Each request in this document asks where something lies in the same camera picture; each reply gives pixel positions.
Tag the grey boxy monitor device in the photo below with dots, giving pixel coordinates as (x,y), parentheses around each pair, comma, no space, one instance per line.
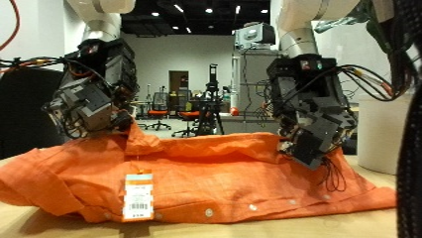
(254,34)

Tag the orange seat office chair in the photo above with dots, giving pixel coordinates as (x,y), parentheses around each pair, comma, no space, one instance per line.
(189,115)
(157,114)

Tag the white paper price tag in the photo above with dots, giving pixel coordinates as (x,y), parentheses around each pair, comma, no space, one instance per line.
(137,198)

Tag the white cylindrical plant pot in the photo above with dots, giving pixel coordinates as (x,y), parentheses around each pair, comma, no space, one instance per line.
(379,139)

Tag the orange button shirt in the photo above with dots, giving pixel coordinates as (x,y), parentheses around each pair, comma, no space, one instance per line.
(219,175)

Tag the grey metal cabinet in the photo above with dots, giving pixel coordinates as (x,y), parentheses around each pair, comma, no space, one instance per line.
(253,86)

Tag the red ball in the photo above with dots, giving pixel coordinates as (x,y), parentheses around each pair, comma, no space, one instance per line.
(234,112)

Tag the black camera tripod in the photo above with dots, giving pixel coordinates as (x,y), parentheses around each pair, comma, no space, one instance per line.
(210,109)

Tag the dark brown door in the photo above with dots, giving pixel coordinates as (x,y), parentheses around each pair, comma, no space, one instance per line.
(177,81)

